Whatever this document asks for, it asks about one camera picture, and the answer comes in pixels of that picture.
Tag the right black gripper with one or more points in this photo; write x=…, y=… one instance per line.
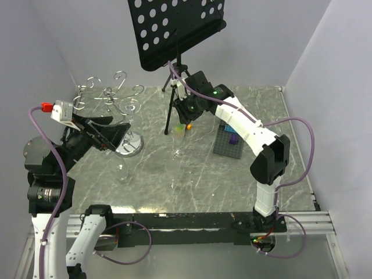
x=186, y=117

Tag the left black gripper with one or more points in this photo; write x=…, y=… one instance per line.
x=109, y=135

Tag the clear wine glass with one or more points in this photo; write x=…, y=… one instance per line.
x=129, y=108

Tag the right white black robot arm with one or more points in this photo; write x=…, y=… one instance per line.
x=196, y=95

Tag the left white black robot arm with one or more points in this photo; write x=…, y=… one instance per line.
x=50, y=194

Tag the chrome wine glass rack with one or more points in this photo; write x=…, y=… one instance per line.
x=133, y=142

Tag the blue lego brick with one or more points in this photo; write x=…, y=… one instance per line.
x=229, y=129

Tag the grey lego baseplate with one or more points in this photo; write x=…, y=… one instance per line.
x=221, y=145

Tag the purple lego brick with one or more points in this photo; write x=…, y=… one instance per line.
x=233, y=139

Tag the clear flute front centre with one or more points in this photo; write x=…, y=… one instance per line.
x=173, y=167

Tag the black perforated music stand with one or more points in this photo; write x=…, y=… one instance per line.
x=164, y=30

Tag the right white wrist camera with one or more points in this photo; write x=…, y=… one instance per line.
x=181, y=91

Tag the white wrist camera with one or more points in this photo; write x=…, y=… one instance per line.
x=181, y=91
x=61, y=112

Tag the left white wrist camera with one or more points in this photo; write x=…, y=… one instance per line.
x=61, y=112

